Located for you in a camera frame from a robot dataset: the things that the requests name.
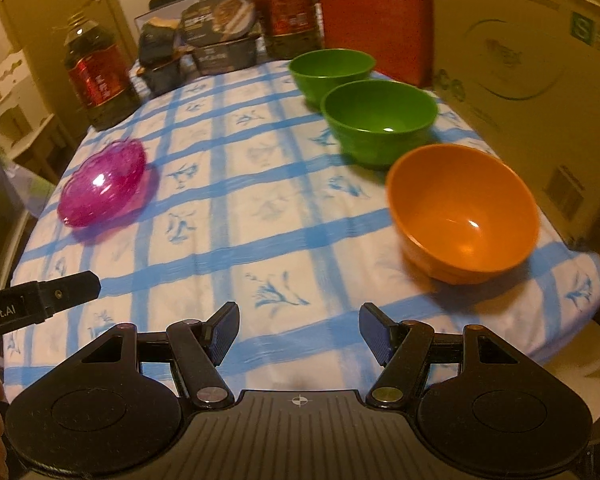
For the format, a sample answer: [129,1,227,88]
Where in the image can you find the orange plastic bowl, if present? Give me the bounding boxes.
[386,144,540,285]

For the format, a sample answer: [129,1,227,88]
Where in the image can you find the green plastic bowl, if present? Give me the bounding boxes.
[288,49,376,108]
[321,79,438,168]

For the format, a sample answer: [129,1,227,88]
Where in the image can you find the blue checked tablecloth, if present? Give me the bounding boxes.
[4,62,600,396]

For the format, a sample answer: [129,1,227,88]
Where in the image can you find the white wooden chair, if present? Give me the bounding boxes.
[0,50,78,184]

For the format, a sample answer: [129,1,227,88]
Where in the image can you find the left cooking oil bottle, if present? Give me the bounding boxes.
[64,12,140,131]

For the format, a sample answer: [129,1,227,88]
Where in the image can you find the cooking oil bottle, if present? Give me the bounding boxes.
[64,12,140,131]
[254,0,322,60]

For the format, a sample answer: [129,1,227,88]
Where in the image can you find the lower dark food cup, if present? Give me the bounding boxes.
[136,50,188,98]

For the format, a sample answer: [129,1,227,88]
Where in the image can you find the dark food cup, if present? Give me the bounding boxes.
[138,18,180,67]
[136,50,188,98]

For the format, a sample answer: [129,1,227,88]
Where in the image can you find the lower instant meal box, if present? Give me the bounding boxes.
[192,32,260,76]

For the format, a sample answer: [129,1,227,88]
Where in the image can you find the upper dark food cup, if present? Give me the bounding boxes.
[138,18,180,67]

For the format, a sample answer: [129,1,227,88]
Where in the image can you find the wooden door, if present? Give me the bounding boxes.
[0,0,137,138]

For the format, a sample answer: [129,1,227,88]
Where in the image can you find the brown cardboard box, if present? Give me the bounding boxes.
[434,0,600,252]

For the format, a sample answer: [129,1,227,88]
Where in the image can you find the tilted instant meal box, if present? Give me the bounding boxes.
[180,0,256,47]

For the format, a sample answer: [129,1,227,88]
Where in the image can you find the red fabric tote bag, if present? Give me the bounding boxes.
[321,0,432,87]

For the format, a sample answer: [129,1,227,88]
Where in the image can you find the right cooking oil bottle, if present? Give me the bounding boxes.
[254,0,322,60]

